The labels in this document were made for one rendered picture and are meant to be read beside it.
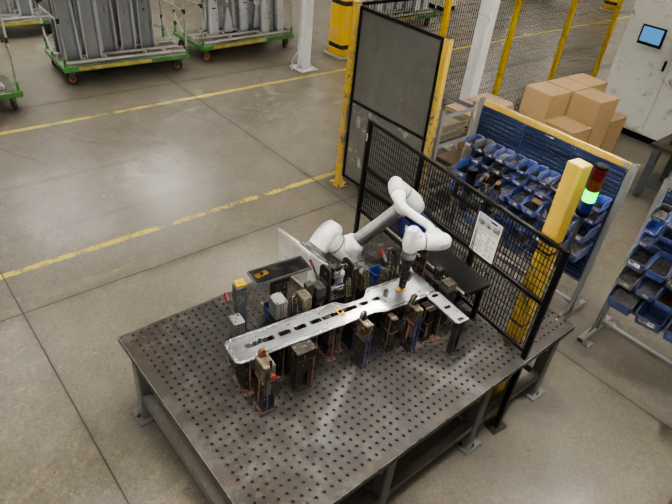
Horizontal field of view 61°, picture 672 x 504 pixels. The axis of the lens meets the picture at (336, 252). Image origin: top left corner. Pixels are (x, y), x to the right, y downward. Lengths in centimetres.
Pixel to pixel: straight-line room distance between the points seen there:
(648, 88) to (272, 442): 787
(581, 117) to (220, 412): 578
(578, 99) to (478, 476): 496
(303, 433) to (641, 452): 254
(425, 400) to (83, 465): 214
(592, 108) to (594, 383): 368
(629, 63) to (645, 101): 60
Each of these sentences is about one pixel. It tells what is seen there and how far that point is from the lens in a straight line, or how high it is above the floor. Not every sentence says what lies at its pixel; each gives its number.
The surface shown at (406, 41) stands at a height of 183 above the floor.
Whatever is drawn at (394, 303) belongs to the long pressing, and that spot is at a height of 100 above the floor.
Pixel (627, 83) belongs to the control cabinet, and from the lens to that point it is 976.
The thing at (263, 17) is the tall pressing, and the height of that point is 57.
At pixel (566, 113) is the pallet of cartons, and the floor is 77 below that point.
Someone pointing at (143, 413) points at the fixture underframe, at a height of 6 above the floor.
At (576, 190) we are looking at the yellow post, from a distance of 332.
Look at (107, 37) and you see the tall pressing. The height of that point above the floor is 50.
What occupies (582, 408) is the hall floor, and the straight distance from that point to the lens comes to 478.
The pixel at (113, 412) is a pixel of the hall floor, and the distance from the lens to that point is 427.
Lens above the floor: 327
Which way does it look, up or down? 36 degrees down
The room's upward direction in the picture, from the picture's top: 7 degrees clockwise
